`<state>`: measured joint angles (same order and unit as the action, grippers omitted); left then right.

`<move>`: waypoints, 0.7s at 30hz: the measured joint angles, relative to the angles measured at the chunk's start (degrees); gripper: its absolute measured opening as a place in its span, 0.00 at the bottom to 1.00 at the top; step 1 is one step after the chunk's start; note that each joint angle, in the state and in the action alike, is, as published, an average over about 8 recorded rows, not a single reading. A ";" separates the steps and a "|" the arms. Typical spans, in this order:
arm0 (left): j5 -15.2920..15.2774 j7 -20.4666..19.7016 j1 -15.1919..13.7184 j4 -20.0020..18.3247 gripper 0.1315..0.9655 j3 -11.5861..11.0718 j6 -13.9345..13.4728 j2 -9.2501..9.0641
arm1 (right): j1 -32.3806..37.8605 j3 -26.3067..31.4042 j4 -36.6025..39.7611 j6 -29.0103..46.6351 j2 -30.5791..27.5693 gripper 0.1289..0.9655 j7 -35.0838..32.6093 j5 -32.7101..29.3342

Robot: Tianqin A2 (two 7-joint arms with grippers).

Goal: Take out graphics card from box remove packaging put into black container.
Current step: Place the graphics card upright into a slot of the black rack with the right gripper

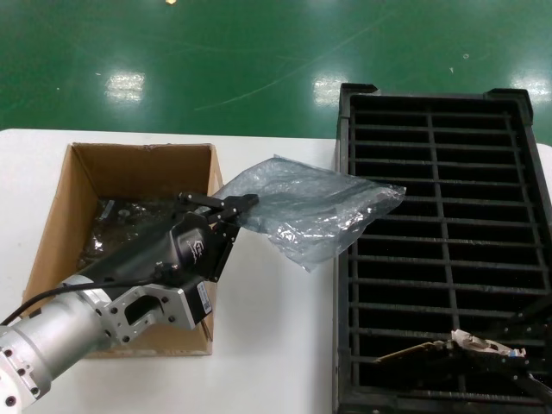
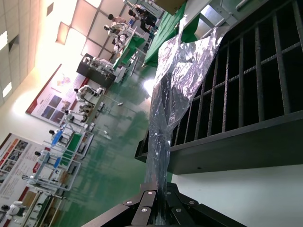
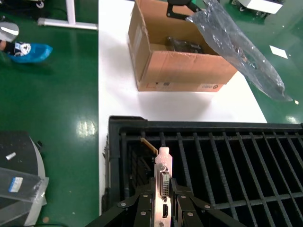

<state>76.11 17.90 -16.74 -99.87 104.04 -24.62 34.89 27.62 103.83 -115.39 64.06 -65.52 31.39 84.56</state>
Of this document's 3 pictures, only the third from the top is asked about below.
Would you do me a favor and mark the clear plastic sleeve blue label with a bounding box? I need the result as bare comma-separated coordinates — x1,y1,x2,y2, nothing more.
0,167,50,215

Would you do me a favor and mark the graphics card with metal bracket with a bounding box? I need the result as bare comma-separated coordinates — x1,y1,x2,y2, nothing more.
136,137,174,227

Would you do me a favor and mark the bagged graphics card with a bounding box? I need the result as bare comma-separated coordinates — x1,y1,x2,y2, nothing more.
165,35,205,54

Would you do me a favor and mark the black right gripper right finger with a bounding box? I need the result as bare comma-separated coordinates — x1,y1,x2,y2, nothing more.
170,177,247,227

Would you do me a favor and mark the brown cardboard box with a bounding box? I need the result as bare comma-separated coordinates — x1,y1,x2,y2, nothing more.
127,0,239,92

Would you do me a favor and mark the white paper sheet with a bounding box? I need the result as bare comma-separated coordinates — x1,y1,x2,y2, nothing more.
269,44,289,59

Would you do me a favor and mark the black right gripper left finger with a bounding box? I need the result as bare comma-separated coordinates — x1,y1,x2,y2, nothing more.
85,177,157,227

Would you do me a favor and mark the white wheeled cart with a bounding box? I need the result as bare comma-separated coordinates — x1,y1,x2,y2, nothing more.
231,0,284,17

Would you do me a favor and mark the blue shoe cover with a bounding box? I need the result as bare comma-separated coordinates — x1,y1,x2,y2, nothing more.
7,42,53,64

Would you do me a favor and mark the grey round floor object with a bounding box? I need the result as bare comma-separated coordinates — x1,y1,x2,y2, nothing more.
0,21,20,42

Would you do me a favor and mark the dark round robot base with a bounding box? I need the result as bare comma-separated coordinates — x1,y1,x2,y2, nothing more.
0,131,46,227

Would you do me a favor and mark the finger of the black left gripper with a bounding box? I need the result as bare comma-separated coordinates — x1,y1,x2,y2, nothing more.
166,0,192,21
187,0,204,13

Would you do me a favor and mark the translucent antistatic bag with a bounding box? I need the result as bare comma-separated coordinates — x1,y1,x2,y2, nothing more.
186,0,294,102

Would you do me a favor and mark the black slotted plastic container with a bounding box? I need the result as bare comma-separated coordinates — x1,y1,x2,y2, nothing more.
103,115,303,227

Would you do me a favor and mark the white table frame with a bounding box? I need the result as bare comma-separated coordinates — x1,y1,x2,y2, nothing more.
37,0,99,31

